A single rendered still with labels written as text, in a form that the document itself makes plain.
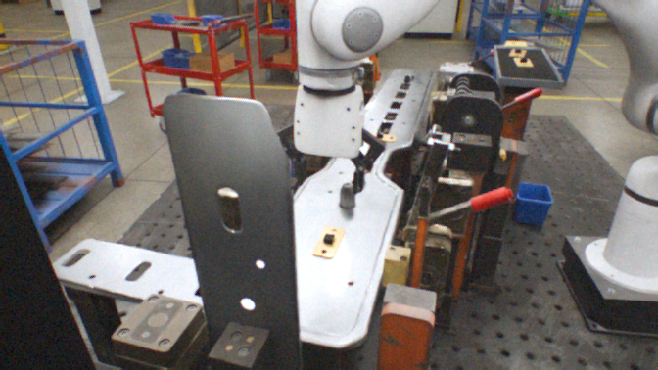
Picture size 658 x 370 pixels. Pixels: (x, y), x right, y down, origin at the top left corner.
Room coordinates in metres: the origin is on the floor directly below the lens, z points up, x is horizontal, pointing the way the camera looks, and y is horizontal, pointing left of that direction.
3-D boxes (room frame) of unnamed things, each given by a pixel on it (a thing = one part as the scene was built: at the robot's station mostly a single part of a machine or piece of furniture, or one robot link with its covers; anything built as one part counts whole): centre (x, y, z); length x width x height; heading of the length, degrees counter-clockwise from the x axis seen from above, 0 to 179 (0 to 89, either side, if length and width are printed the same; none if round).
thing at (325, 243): (0.59, 0.01, 1.01); 0.08 x 0.04 x 0.01; 164
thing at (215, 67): (3.45, 1.06, 0.49); 0.81 x 0.47 x 0.97; 67
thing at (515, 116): (1.16, -0.51, 0.92); 0.10 x 0.08 x 0.45; 164
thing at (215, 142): (0.34, 0.09, 1.17); 0.12 x 0.01 x 0.34; 74
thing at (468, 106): (0.88, -0.29, 0.94); 0.18 x 0.13 x 0.49; 164
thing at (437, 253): (0.54, -0.15, 0.88); 0.07 x 0.06 x 0.35; 74
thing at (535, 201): (1.11, -0.61, 0.74); 0.11 x 0.10 x 0.09; 164
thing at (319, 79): (0.59, 0.00, 1.29); 0.09 x 0.08 x 0.03; 74
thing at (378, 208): (1.06, -0.12, 1.00); 1.38 x 0.22 x 0.02; 164
